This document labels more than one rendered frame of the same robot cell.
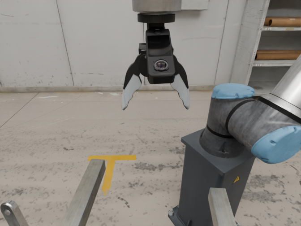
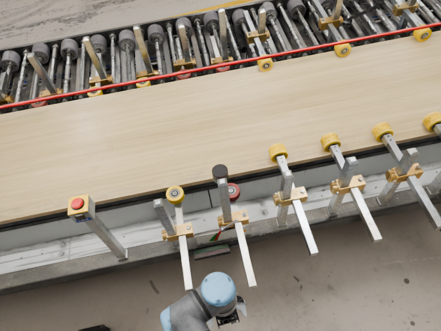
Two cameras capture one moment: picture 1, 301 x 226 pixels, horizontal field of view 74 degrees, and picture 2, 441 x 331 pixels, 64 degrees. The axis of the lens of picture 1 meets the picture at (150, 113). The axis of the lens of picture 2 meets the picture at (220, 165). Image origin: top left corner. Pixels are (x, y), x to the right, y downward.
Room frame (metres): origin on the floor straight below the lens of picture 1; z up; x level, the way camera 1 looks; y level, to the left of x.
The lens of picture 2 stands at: (0.69, 0.00, 2.27)
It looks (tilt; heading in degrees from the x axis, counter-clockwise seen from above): 56 degrees down; 172
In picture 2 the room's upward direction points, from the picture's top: 8 degrees counter-clockwise
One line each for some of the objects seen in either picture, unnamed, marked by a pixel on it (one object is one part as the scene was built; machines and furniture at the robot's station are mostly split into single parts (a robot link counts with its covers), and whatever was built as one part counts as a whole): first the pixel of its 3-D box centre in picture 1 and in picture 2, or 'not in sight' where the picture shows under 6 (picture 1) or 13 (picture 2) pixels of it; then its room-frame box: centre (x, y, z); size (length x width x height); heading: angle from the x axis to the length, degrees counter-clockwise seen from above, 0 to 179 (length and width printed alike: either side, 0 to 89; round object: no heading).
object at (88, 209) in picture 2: not in sight; (82, 209); (-0.02, -0.41, 1.18); 0.07 x 0.07 x 0.08; 86
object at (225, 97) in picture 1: (230, 107); not in sight; (0.69, -0.32, 0.79); 0.17 x 0.15 x 0.18; 18
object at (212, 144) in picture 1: (223, 134); not in sight; (0.70, -0.32, 0.65); 0.19 x 0.19 x 0.10
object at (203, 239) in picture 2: not in sight; (224, 235); (0.04, 0.07, 0.75); 0.26 x 0.01 x 0.10; 86
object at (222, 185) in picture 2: not in sight; (226, 211); (0.02, 0.10, 0.94); 0.04 x 0.04 x 0.48; 86
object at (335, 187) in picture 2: not in sight; (346, 185); (0.06, 0.62, 0.95); 0.14 x 0.06 x 0.05; 86
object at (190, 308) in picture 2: not in sight; (186, 320); (0.46, -0.12, 1.25); 0.12 x 0.12 x 0.09; 18
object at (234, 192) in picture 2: not in sight; (231, 196); (-0.09, 0.15, 0.85); 0.08 x 0.08 x 0.11
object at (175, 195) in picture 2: not in sight; (176, 198); (-0.15, -0.10, 0.85); 0.08 x 0.08 x 0.11
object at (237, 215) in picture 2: not in sight; (232, 219); (0.02, 0.12, 0.85); 0.14 x 0.06 x 0.05; 86
